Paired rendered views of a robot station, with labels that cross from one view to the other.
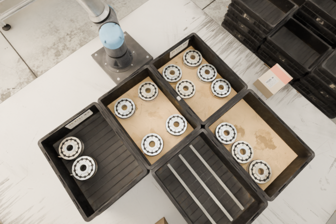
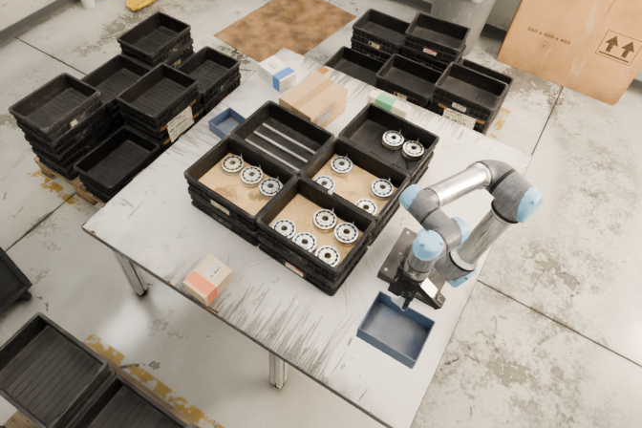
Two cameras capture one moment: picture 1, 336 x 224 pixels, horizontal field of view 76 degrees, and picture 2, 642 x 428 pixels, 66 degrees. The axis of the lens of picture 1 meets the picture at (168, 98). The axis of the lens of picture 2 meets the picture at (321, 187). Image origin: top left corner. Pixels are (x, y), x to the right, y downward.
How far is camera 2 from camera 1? 1.74 m
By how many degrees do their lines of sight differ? 56
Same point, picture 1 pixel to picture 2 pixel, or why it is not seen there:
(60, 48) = (562, 384)
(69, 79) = not seen: hidden behind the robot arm
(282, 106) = (192, 258)
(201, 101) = (303, 215)
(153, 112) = (352, 195)
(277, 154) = (212, 183)
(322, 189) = (152, 185)
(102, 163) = (379, 147)
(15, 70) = (594, 324)
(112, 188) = (362, 134)
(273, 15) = not seen: outside the picture
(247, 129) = (246, 200)
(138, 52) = not seen: hidden behind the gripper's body
